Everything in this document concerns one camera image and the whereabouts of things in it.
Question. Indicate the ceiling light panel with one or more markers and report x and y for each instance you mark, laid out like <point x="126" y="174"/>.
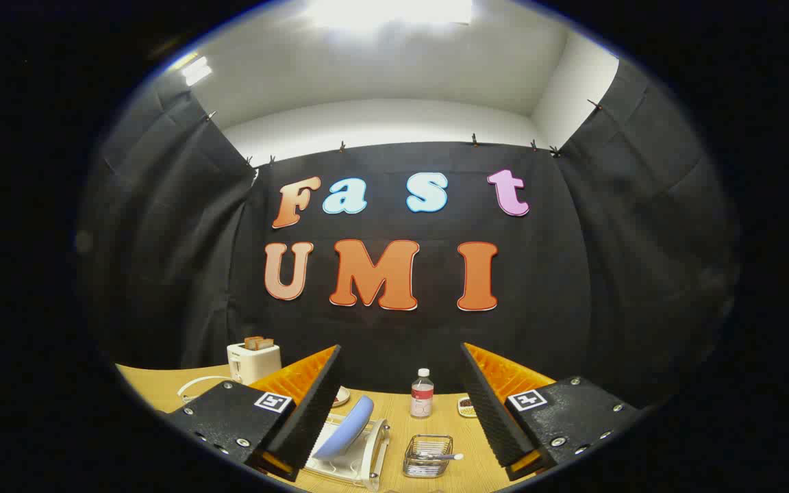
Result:
<point x="387" y="10"/>
<point x="196" y="70"/>

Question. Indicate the cream oval dish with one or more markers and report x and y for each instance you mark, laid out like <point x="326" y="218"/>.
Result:
<point x="342" y="396"/>

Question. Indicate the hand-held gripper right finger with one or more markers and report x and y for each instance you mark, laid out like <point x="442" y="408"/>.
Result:
<point x="487" y="404"/>

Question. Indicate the white divided tray with beans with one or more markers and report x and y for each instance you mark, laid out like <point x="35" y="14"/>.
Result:
<point x="466" y="407"/>

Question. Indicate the white toaster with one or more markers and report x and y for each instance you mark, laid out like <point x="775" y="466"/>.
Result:
<point x="252" y="363"/>

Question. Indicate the blue plate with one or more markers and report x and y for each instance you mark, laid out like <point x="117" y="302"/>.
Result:
<point x="346" y="431"/>

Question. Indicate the brown bread slice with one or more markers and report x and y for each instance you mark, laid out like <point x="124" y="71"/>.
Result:
<point x="252" y="343"/>
<point x="267" y="344"/>

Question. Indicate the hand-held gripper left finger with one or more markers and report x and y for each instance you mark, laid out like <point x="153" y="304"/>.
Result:
<point x="316" y="404"/>

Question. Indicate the black backdrop cloth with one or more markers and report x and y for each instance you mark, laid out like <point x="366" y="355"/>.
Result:
<point x="572" y="274"/>

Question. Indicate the clear plastic bottle red label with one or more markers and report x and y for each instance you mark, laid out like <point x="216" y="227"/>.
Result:
<point x="422" y="400"/>

